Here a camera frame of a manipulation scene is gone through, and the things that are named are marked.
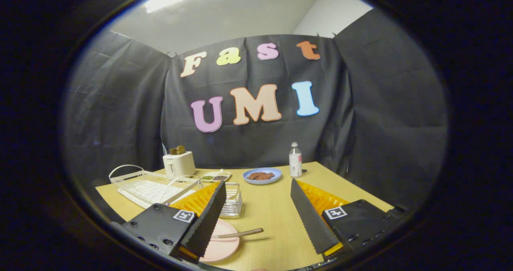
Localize pink plate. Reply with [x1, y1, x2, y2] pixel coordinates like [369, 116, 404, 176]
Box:
[199, 218, 240, 263]

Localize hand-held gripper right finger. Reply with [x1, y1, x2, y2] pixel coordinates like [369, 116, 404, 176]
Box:
[290, 178, 407, 257]

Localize white wire dish rack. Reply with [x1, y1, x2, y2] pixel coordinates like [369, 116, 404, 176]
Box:
[109, 164, 204, 209]

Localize blue plate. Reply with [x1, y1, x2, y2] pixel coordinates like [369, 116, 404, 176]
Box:
[243, 167, 283, 185]

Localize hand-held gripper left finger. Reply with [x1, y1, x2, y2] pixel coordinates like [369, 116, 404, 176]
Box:
[110, 180, 227, 263]

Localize black backdrop cloth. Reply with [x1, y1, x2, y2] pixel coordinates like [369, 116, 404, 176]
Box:
[60, 8, 449, 223]

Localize small divided sauce dish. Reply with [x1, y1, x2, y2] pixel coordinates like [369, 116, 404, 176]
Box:
[200, 169, 232, 183]

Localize clear plastic bottle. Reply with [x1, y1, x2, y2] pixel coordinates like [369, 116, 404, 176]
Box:
[289, 142, 303, 178]

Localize wire mesh basket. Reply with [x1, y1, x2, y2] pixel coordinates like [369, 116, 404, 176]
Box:
[219, 182, 243, 219]

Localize wooden handle spoon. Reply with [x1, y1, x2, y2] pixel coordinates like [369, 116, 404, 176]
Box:
[211, 228, 264, 239]

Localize white toaster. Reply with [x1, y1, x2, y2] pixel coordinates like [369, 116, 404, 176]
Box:
[163, 151, 196, 179]

